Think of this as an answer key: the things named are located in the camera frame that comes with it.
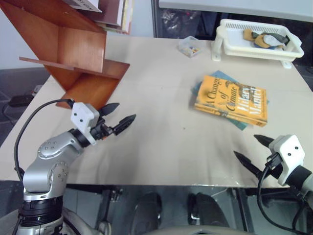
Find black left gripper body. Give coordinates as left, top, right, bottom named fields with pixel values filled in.
left=90, top=117, right=116, bottom=141

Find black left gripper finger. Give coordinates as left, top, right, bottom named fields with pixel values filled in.
left=112, top=114, right=136, bottom=136
left=98, top=102, right=120, bottom=118

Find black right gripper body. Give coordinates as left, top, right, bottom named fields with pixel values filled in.
left=265, top=152, right=285, bottom=181

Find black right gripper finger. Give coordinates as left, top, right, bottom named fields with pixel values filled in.
left=253, top=134, right=275, bottom=148
left=233, top=150, right=265, bottom=179

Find teal book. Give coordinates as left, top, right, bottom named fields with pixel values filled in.
left=190, top=70, right=270, bottom=132

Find orange paperback book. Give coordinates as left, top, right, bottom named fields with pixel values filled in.
left=194, top=75, right=268, bottom=127

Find brown wooden bookshelf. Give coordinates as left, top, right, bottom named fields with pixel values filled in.
left=0, top=0, right=131, bottom=111

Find grey robot torso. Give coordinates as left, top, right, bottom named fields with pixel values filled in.
left=136, top=225, right=260, bottom=235

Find dark rounded shape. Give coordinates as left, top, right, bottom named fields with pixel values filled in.
left=133, top=192, right=163, bottom=232

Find books on shelf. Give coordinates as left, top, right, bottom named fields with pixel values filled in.
left=102, top=0, right=134, bottom=34

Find blue and yellow cloth piece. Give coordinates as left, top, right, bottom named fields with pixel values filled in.
left=253, top=35, right=277, bottom=51

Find small clear plastic box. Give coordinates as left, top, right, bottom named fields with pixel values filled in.
left=178, top=35, right=205, bottom=58

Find white plastic basket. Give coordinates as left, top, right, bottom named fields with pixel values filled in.
left=211, top=19, right=305, bottom=70

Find items inside basket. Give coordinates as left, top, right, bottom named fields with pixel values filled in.
left=254, top=31, right=290, bottom=47

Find tan cloth piece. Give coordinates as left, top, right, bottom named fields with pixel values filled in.
left=243, top=29, right=257, bottom=41

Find grey desk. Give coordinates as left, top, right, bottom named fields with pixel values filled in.
left=158, top=0, right=313, bottom=18

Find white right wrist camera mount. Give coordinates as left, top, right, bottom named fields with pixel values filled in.
left=268, top=134, right=306, bottom=186

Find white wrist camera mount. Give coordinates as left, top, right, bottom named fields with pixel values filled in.
left=268, top=134, right=306, bottom=186
left=70, top=102, right=100, bottom=145

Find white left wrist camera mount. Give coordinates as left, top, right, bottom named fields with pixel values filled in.
left=70, top=102, right=100, bottom=145

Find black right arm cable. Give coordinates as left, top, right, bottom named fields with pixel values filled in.
left=256, top=156, right=313, bottom=233

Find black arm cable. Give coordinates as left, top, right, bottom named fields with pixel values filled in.
left=14, top=98, right=75, bottom=181
left=256, top=156, right=313, bottom=233

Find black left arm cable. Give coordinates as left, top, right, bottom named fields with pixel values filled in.
left=14, top=98, right=75, bottom=181

